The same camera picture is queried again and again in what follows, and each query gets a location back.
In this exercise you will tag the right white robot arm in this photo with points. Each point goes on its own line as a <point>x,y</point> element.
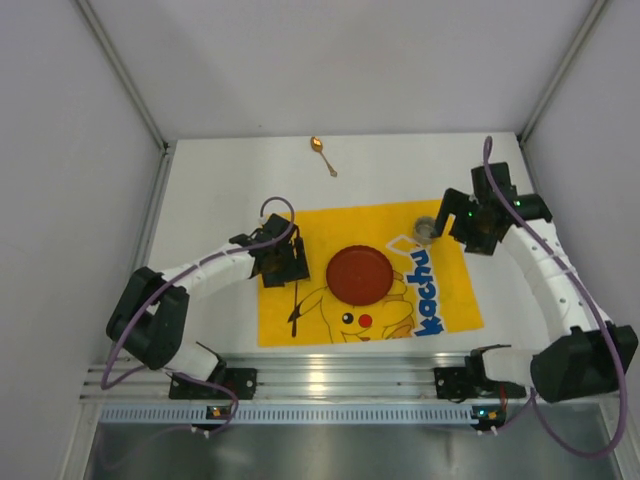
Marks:
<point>587,354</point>

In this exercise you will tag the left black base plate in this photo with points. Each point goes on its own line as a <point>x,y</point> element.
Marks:
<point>241,381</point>

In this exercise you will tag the yellow Pikachu placemat cloth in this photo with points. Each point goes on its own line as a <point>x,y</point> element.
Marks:
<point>431,296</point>

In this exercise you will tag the left aluminium frame post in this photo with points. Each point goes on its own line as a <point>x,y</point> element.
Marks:
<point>113,58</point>

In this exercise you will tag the gold fork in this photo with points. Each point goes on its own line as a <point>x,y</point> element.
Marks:
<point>295,312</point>

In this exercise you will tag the aluminium mounting rail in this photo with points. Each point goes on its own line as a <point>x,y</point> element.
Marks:
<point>332,378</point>

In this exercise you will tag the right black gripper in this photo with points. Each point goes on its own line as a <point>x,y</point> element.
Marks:
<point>454,212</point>

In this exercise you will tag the aluminium frame post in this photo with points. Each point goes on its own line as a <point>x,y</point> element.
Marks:
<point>113,58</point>
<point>570,55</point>

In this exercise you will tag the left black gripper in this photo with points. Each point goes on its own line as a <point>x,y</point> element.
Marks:
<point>300,257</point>

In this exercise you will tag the red round plate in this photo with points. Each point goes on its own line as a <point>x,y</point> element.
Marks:
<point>359,275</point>

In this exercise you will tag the gold spoon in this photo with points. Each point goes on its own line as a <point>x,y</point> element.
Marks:
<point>318,147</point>

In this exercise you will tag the right aluminium frame post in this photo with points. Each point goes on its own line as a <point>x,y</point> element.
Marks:
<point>570,55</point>

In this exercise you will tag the slotted grey cable duct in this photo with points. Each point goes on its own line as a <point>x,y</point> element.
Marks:
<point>298,414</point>

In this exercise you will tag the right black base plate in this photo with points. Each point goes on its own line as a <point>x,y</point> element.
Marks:
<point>454,384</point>

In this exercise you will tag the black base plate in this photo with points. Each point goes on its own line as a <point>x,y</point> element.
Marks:
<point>241,381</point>
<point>454,384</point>

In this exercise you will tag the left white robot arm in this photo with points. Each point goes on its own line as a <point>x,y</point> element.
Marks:
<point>150,318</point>

